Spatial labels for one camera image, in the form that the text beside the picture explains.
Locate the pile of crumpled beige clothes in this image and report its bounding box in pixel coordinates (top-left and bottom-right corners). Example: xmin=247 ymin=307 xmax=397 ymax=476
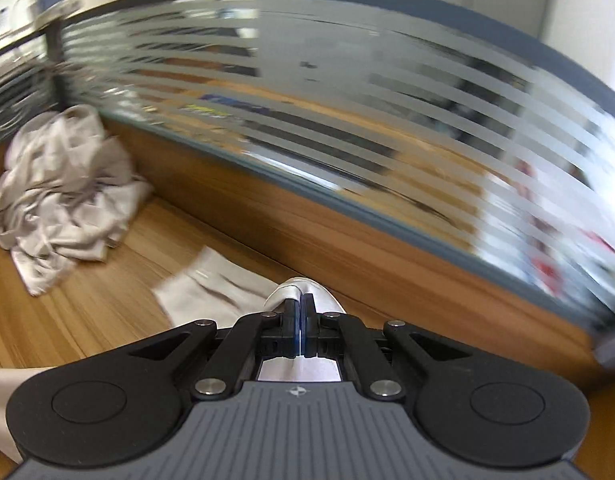
xmin=0 ymin=104 xmax=154 ymax=298

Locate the frosted striped glass partition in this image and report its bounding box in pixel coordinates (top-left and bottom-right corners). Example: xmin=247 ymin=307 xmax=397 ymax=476
xmin=0 ymin=0 xmax=615 ymax=343

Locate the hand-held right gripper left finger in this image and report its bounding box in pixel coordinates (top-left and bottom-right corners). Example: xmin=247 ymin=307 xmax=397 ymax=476
xmin=130 ymin=297 xmax=301 ymax=402

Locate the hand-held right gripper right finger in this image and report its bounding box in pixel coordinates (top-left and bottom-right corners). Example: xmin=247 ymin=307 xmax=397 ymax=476
xmin=300 ymin=291 xmax=473 ymax=402

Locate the white collared shirt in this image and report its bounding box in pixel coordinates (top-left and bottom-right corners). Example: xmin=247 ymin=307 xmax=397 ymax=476
xmin=0 ymin=246 xmax=347 ymax=461

